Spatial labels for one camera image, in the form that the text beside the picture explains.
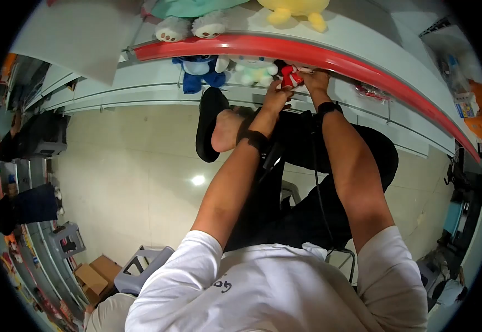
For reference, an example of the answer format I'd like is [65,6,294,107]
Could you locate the person's right hand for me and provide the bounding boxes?
[299,69,331,106]

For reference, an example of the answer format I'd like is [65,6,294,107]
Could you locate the person's left hand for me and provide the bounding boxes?
[260,80,295,124]

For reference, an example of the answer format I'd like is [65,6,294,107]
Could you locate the person's left fingers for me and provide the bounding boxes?
[268,80,295,102]

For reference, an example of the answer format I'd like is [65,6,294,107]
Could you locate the red and white plush toy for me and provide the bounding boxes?
[280,64,306,90]

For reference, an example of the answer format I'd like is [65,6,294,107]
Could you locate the pale green plush toy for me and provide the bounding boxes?
[235,57,280,88]

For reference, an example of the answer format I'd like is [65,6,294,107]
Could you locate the black wrist band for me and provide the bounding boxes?
[240,129,271,153]
[317,101,344,117]

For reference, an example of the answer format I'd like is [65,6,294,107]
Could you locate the white shop shelf red edge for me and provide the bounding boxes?
[11,0,482,163]

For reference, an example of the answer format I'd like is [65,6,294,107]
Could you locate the person's legs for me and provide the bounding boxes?
[195,86,400,253]

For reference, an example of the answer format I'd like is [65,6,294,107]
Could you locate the yellow plush toy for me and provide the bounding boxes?
[257,0,331,33]

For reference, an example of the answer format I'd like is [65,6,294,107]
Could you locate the red packet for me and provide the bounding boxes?
[355,83,392,104]

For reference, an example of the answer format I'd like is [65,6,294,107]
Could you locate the blue plush toy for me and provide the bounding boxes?
[172,55,230,95]

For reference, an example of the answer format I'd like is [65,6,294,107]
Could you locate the grey plastic stool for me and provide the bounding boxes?
[48,221,87,260]
[280,180,302,208]
[114,245,176,296]

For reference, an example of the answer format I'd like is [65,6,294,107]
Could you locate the teal plush toy white feet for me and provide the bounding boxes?
[141,0,250,43]

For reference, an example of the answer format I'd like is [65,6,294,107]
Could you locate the full shop shelf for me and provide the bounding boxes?
[420,17,482,142]
[0,158,90,332]

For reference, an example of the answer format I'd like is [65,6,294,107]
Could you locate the white board panel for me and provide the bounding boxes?
[11,0,143,86]

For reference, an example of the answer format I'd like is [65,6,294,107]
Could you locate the person's body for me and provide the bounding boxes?
[125,226,428,332]

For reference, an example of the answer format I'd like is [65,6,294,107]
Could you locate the brown cardboard box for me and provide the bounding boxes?
[74,254,123,305]

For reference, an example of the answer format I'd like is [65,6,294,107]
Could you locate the black metal chair frame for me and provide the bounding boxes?
[325,248,357,285]

